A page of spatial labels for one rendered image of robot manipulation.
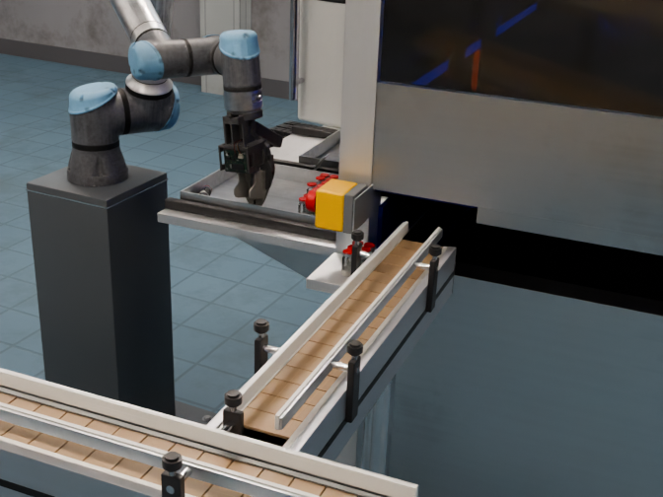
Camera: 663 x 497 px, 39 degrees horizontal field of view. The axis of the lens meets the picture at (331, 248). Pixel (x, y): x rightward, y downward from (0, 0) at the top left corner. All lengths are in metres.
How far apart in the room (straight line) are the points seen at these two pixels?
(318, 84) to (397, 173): 1.20
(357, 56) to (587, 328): 0.62
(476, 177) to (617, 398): 0.47
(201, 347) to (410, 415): 1.48
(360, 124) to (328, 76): 1.16
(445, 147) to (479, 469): 0.64
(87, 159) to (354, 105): 0.91
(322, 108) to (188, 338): 0.96
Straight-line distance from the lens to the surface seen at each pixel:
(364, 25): 1.65
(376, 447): 1.67
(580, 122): 1.58
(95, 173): 2.40
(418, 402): 1.86
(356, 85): 1.67
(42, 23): 7.55
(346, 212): 1.64
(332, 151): 2.36
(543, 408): 1.80
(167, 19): 2.31
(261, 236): 1.86
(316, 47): 2.84
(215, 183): 2.10
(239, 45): 1.84
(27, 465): 1.16
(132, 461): 1.13
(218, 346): 3.25
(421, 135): 1.65
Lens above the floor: 1.59
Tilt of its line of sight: 23 degrees down
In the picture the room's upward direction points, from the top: 2 degrees clockwise
